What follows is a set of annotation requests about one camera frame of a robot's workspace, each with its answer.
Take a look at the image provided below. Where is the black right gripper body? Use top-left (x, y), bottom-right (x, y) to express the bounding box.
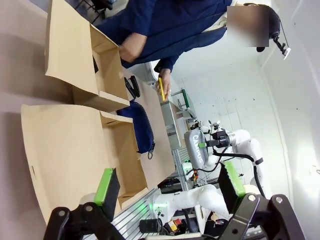
top-left (211, 130), bottom-right (230, 149)

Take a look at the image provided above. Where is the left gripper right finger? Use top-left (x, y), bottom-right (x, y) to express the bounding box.
top-left (217, 161), bottom-right (307, 240)

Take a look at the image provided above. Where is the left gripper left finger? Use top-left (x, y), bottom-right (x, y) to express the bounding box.
top-left (43, 167), bottom-right (126, 240)

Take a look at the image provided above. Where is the grey zip pencil case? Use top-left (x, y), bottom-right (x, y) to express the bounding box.
top-left (183, 127), bottom-right (210, 170)

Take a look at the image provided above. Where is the yellow pen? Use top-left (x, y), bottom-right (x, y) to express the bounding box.
top-left (158, 77), bottom-right (168, 102)

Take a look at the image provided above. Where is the black stapler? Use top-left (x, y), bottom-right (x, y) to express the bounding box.
top-left (124, 74), bottom-right (141, 100)

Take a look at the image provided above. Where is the cardboard box with lid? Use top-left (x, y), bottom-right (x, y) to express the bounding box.
top-left (44, 0), bottom-right (131, 113)

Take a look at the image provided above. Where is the person's left forearm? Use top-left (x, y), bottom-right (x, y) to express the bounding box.
top-left (153, 51), bottom-right (187, 75)

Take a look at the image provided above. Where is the person's right forearm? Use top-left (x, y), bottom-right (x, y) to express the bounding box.
top-left (96, 9), bottom-right (161, 42)

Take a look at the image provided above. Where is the open cardboard box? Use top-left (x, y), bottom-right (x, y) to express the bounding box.
top-left (20, 103), bottom-right (151, 226)

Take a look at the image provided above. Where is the person's left hand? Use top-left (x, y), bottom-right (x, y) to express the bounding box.
top-left (155, 67), bottom-right (173, 100)

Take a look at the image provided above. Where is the person's right hand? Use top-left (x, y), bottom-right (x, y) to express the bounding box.
top-left (118, 31), bottom-right (149, 63)

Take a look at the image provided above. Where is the silver wrist mounting flange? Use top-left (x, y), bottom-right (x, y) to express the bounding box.
top-left (227, 131), bottom-right (238, 146)

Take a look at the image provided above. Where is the black cylinder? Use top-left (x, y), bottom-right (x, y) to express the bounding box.
top-left (139, 218), bottom-right (164, 234)

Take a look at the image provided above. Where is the dark blue pencil case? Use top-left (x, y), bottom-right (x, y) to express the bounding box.
top-left (116, 99), bottom-right (156, 160)

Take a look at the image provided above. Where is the red emergency stop button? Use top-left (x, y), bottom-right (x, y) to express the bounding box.
top-left (169, 218), bottom-right (185, 232)

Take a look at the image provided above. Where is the person in dark blue coat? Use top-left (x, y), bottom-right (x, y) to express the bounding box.
top-left (96, 0), bottom-right (281, 83)

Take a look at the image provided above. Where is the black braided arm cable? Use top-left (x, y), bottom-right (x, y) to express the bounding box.
top-left (211, 147), bottom-right (266, 198)

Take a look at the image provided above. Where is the aluminium profile frame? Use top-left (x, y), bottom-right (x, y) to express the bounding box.
top-left (109, 147), bottom-right (201, 240)

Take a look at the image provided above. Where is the white desk with green frame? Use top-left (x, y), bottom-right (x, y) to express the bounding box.
top-left (159, 88), bottom-right (198, 148)

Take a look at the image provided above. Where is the black head-mounted camera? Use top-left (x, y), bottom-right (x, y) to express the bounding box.
top-left (268, 11), bottom-right (293, 61)

